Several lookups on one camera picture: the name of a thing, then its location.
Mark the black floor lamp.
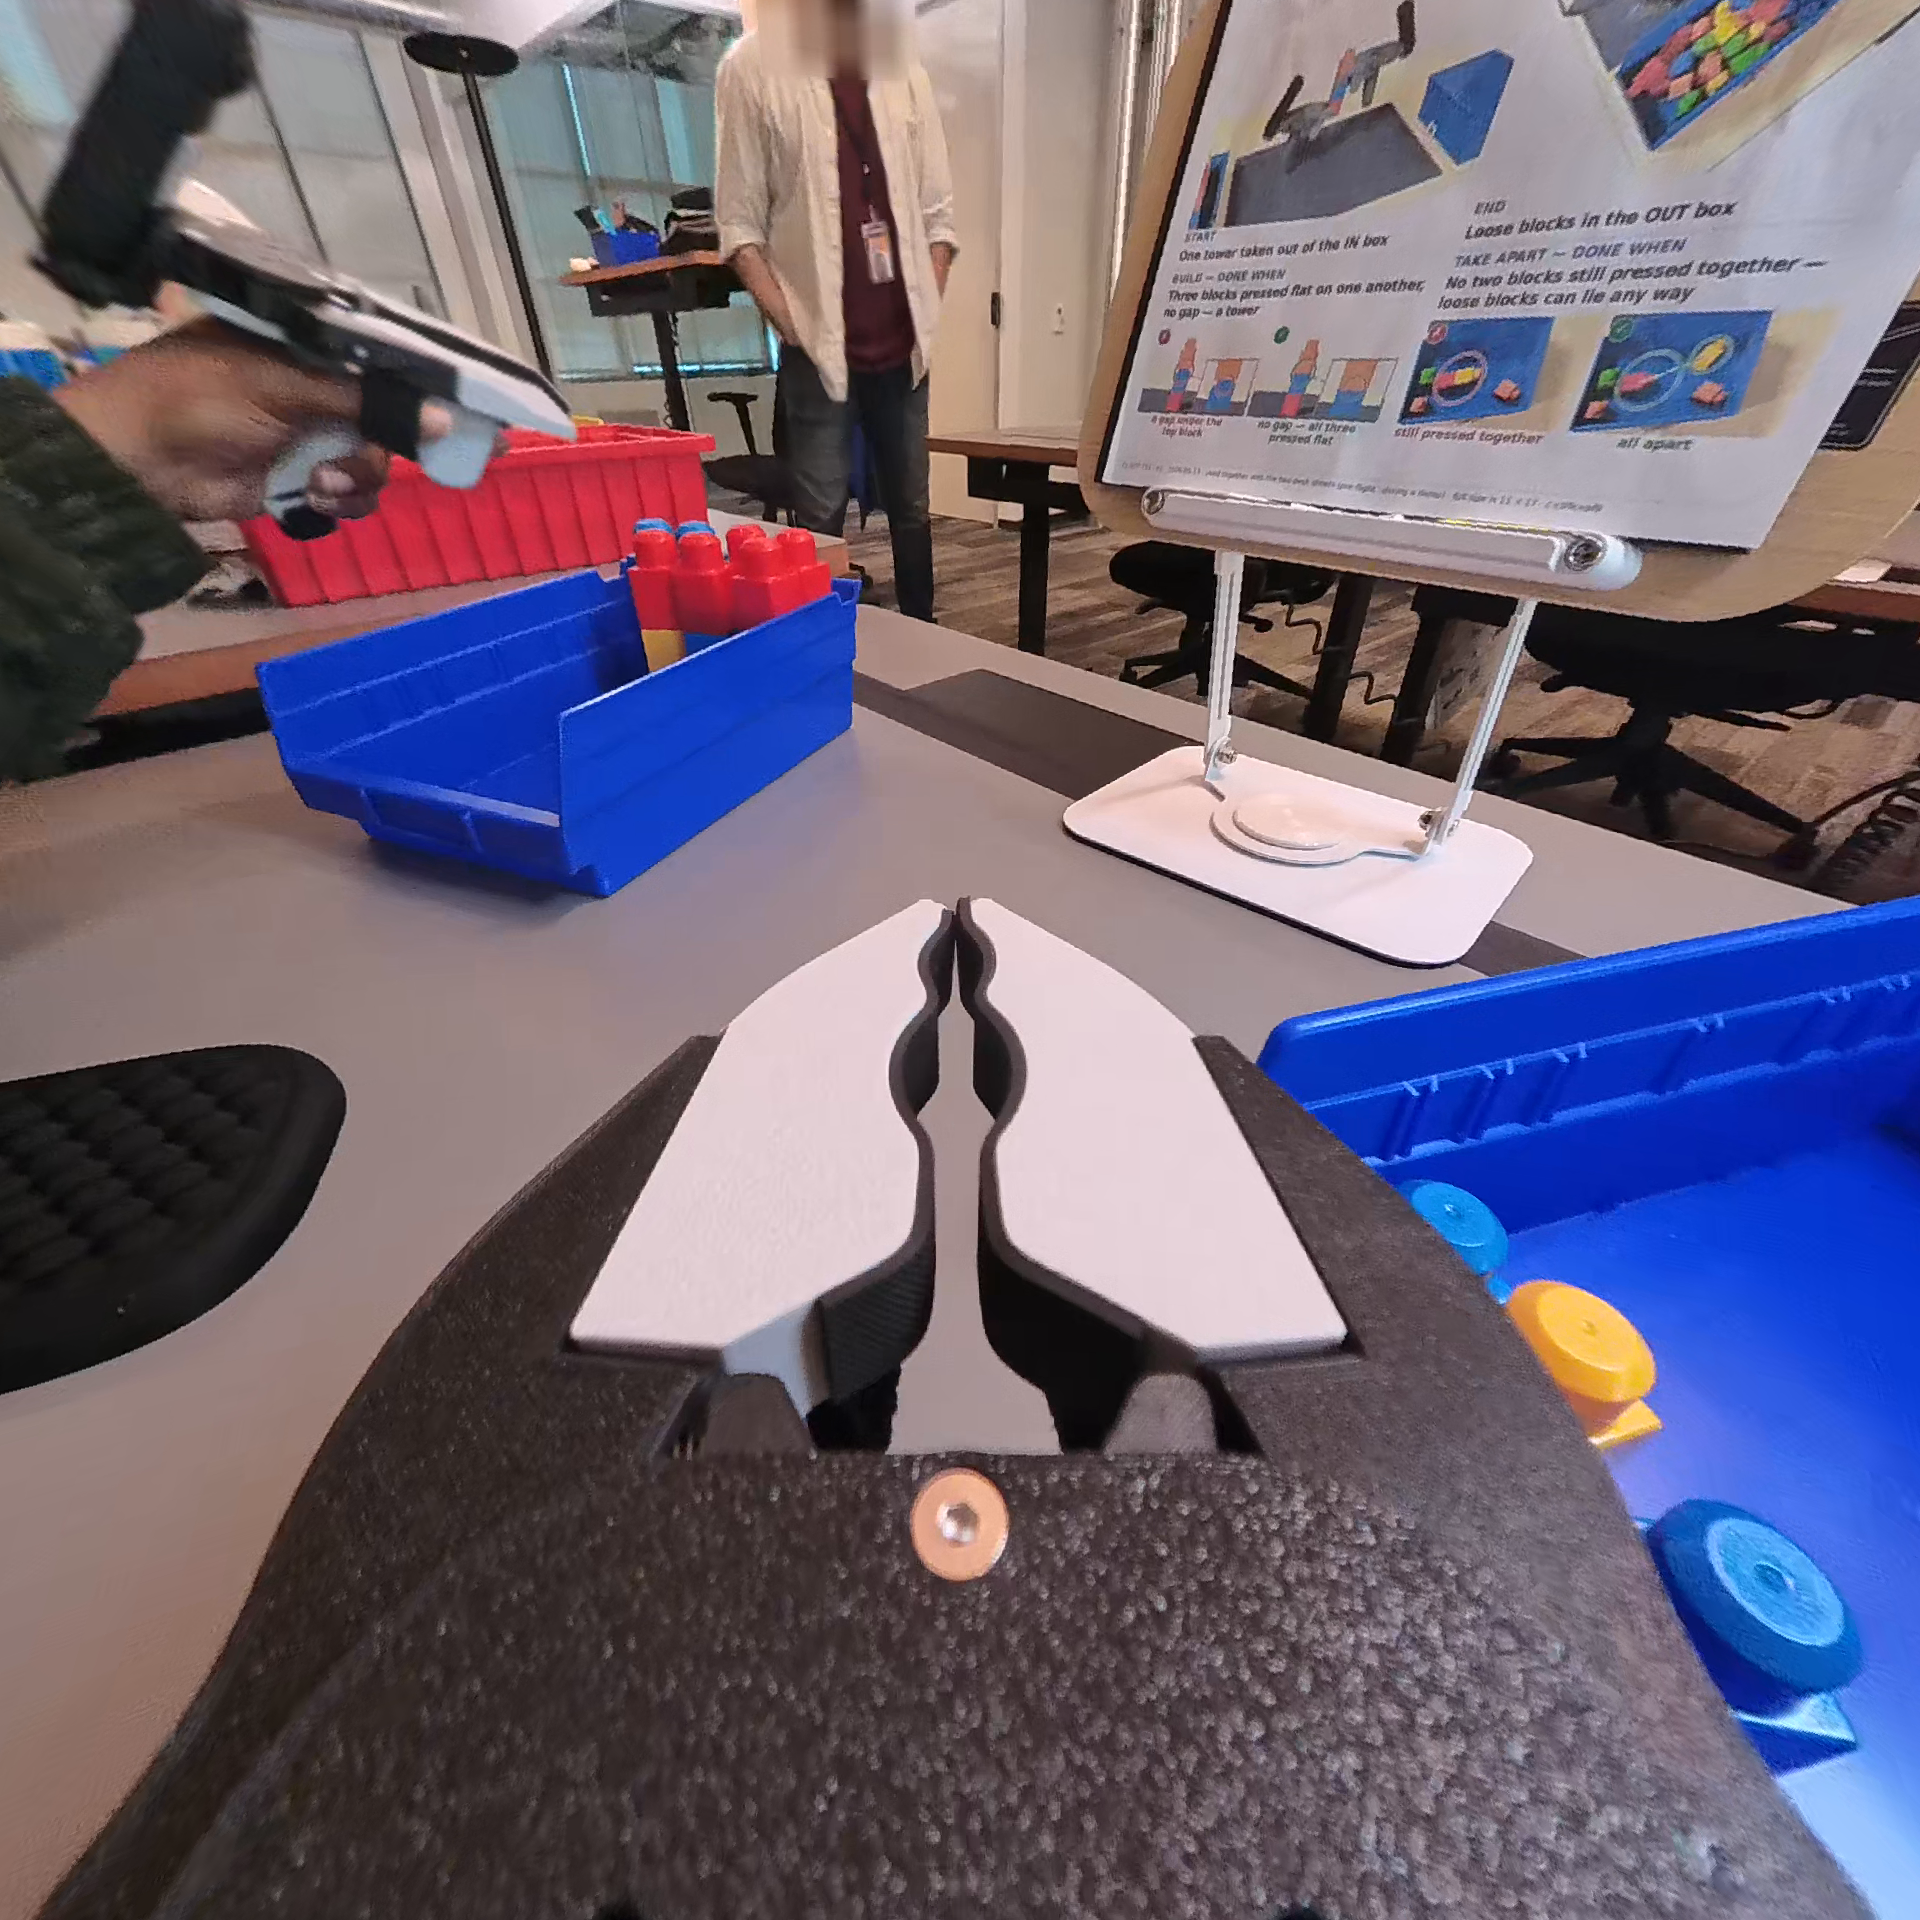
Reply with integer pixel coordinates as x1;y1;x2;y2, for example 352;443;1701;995
403;29;560;385

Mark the person's left forearm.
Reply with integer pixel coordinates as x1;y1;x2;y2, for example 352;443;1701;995
0;375;213;781

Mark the red plastic bin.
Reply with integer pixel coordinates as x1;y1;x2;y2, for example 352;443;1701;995
241;423;721;609

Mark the printed instruction sheet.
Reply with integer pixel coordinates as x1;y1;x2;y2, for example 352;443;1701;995
1100;0;1920;554

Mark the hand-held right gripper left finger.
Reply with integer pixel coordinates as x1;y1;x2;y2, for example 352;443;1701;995
569;897;963;1420

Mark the wooden standing desk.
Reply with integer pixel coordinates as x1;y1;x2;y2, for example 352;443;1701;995
562;248;753;437

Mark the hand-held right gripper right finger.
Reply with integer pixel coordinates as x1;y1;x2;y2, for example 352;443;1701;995
959;897;1349;1445

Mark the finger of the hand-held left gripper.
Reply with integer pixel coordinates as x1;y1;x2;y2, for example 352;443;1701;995
352;292;578;443
416;397;507;492

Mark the black office chair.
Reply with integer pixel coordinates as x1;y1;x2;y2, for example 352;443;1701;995
705;391;799;519
1111;539;1337;707
1487;600;1920;873

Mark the blue plastic bin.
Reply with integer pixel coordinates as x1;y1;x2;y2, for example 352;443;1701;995
256;567;865;898
1258;897;1920;1920

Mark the white document stand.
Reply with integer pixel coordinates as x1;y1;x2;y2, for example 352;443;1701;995
1064;0;1920;970

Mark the person's left hand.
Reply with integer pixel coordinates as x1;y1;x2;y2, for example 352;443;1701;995
52;320;400;528

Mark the cluster of block towers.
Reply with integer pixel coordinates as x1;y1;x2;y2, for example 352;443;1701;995
627;516;837;675

